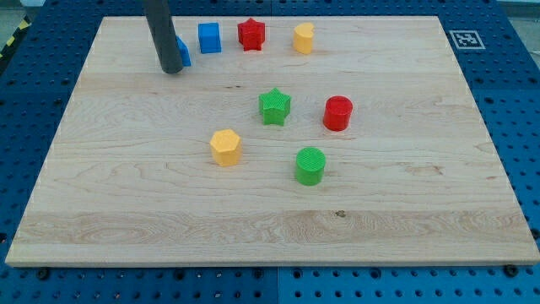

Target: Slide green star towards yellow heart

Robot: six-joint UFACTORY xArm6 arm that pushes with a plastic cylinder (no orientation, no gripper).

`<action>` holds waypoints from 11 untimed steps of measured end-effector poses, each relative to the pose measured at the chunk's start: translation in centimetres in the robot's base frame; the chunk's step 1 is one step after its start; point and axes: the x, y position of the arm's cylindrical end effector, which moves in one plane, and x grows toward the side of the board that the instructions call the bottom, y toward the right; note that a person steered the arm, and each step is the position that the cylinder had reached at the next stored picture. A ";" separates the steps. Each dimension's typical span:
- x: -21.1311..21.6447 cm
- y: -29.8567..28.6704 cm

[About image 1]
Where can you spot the blue cube block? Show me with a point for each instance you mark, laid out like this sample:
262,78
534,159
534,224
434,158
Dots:
209,38

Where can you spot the red cylinder block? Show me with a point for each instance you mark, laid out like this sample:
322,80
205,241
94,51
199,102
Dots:
338,110

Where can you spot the yellow hexagon block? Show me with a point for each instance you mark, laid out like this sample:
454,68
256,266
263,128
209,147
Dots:
226,147

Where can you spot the white fiducial marker tag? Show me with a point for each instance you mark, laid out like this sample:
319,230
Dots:
466,40

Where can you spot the green star block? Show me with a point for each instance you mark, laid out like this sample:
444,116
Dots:
274,106

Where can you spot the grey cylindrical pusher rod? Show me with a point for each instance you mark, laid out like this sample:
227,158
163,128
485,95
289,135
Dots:
160,23

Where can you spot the light wooden board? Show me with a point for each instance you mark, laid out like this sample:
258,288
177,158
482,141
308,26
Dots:
130,181

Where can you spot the blue block behind rod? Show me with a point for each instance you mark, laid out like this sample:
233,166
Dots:
184,51

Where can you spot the red star block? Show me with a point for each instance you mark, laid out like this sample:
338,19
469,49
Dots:
251,34

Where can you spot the green cylinder block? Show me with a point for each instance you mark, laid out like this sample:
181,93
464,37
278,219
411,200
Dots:
309,166

